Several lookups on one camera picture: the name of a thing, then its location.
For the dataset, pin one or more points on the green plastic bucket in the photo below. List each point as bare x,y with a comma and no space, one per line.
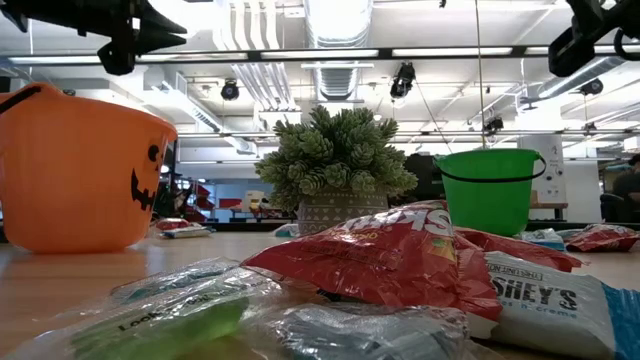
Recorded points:
487,205

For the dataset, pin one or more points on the red storage bins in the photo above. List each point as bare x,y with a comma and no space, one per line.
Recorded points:
202,192

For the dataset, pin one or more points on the black office chair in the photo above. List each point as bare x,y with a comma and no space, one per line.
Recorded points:
610,207

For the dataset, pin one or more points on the white blue Hershey's bar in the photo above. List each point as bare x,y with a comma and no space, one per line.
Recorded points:
550,305
187,232

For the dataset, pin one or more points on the white ceiling pipes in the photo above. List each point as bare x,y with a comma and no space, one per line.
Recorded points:
260,75

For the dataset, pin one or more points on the person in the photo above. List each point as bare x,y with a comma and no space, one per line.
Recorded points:
627,187

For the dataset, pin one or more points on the silver ribbed air duct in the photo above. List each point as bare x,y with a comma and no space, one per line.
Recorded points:
337,82

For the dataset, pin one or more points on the wooden desk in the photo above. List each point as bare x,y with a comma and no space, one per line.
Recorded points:
550,205

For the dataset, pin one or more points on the green wrapped hard candy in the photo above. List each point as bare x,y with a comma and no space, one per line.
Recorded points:
165,327

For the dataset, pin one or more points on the black monitor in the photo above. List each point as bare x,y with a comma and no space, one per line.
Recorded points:
425,172

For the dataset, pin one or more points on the white boxy air duct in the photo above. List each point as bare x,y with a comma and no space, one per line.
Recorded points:
200,115

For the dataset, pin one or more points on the black ceiling spotlight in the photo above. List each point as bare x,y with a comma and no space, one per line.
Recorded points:
592,86
402,80
494,124
230,90

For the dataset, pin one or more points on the black bar with light strips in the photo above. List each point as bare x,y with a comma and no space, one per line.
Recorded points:
280,54

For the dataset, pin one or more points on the white pillar with signs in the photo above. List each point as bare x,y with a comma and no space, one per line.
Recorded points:
552,150

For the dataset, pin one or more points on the orange pumpkin face bucket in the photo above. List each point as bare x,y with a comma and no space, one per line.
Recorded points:
75,175

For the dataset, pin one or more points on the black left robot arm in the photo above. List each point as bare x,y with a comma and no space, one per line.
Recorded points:
25,12

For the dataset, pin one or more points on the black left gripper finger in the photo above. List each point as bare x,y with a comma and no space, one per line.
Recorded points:
155,20
120,57

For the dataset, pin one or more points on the faux succulent in patterned pot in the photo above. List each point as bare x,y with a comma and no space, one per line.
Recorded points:
335,150

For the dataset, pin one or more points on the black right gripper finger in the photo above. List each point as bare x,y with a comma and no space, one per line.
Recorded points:
585,12
570,52

